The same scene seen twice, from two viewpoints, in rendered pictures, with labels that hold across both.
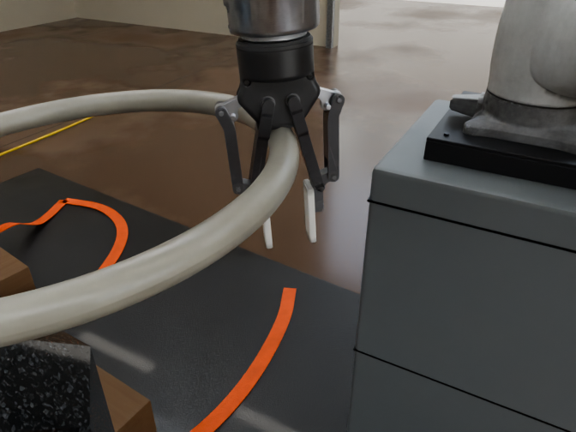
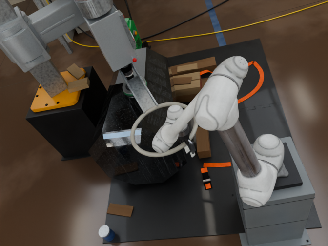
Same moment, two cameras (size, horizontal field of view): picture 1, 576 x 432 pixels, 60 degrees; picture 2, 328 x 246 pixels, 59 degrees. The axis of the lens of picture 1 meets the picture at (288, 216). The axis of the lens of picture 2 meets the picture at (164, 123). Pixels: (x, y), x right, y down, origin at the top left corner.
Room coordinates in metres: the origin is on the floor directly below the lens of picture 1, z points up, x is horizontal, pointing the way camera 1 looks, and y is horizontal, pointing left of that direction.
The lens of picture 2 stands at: (0.14, -1.03, 2.44)
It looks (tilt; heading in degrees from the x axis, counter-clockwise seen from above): 49 degrees down; 75
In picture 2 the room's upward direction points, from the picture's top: 23 degrees counter-clockwise
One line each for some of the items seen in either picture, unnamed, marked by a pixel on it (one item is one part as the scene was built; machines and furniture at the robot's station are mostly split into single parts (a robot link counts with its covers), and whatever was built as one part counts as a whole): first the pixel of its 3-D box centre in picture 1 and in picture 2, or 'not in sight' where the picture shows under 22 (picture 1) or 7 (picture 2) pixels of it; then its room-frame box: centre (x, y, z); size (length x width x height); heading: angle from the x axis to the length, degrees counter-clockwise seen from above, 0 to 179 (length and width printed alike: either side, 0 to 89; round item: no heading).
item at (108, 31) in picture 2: not in sight; (109, 34); (0.54, 0.96, 1.32); 0.36 x 0.22 x 0.45; 83
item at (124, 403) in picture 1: (94, 405); (203, 141); (0.83, 0.49, 0.07); 0.30 x 0.12 x 0.12; 57
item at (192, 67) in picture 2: not in sight; (187, 68); (1.34, 1.47, 0.12); 0.25 x 0.10 x 0.01; 145
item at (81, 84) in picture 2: not in sight; (78, 85); (0.14, 1.35, 0.81); 0.20 x 0.10 x 0.05; 155
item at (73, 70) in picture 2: not in sight; (75, 71); (0.19, 1.58, 0.80); 0.20 x 0.10 x 0.05; 100
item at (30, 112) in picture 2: not in sight; (77, 113); (-0.05, 1.53, 0.37); 0.66 x 0.66 x 0.74; 57
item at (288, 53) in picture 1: (277, 81); (184, 136); (0.50, 0.01, 1.00); 0.08 x 0.07 x 0.09; 99
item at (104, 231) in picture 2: not in sight; (106, 233); (-0.39, 0.30, 0.08); 0.10 x 0.10 x 0.13
